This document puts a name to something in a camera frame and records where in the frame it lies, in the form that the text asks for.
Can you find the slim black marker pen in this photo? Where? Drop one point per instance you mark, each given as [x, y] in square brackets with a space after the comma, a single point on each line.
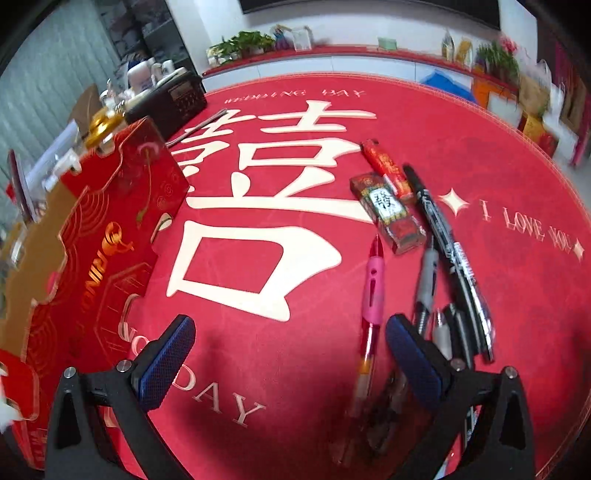
[461, 332]

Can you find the white paper bag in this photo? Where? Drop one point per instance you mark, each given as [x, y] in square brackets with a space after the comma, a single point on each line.
[503, 106]

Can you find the light blue printed pen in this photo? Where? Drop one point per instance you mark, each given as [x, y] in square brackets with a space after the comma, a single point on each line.
[441, 334]

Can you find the pink grip red pen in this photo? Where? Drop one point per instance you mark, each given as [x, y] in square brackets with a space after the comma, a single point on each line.
[373, 295]

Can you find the orange paper bag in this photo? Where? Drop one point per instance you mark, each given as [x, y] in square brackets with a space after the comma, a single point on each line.
[485, 90]

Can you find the red round printed mat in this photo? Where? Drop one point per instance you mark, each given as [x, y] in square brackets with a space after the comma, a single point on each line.
[277, 323]

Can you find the flowering potted plant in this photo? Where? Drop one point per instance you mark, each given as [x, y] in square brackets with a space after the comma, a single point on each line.
[498, 57]

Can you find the black shelf cabinet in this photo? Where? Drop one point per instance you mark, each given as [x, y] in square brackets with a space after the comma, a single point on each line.
[143, 27]

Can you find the gold lid glass jar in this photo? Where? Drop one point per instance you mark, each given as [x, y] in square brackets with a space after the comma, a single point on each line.
[104, 123]

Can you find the blue plastic bag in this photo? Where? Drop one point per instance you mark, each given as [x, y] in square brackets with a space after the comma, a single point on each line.
[448, 83]

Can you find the pale green box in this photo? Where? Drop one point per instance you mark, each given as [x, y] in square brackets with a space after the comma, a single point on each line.
[388, 43]

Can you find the clear display box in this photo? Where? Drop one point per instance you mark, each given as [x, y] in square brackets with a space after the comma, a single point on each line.
[302, 38]

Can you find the purple doll figure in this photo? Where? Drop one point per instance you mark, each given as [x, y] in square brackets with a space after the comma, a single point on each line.
[280, 37]

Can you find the red patterned lighter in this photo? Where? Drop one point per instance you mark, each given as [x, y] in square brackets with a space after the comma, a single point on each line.
[385, 168]

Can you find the red cardboard box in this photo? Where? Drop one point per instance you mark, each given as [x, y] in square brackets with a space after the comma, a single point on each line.
[106, 230]

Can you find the white snack bag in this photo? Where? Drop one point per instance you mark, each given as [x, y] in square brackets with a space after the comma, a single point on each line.
[447, 44]

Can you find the grey grip black pen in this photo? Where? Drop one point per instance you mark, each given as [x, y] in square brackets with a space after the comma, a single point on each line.
[427, 281]

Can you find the black television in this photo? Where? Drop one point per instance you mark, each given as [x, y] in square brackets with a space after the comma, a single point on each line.
[369, 7]

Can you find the silver metal bar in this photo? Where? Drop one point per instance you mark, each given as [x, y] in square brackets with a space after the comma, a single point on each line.
[207, 121]

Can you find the dark printed slim package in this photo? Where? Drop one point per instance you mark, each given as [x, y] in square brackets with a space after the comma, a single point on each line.
[18, 184]

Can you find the thick black marker pen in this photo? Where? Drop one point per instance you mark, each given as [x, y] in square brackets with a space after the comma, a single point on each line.
[443, 230]

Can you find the yellow red gift box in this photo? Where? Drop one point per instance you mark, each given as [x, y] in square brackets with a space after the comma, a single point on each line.
[540, 131]

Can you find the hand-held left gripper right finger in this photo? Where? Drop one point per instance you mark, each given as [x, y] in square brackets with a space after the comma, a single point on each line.
[411, 364]

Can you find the red rectangular eraser box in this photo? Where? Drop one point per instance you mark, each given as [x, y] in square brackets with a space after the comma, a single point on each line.
[388, 212]

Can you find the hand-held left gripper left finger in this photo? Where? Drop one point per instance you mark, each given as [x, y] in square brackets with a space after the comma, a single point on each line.
[164, 364]

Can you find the grey curtain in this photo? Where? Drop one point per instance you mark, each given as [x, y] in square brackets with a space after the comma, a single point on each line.
[51, 60]

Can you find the tan chair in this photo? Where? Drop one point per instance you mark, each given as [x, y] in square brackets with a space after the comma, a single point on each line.
[85, 104]

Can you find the green potted plants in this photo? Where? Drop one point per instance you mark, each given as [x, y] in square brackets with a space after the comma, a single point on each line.
[240, 44]

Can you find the yellow snack bag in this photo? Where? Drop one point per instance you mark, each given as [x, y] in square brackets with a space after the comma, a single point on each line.
[464, 50]

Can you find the black radio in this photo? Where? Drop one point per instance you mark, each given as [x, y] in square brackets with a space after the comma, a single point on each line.
[168, 99]

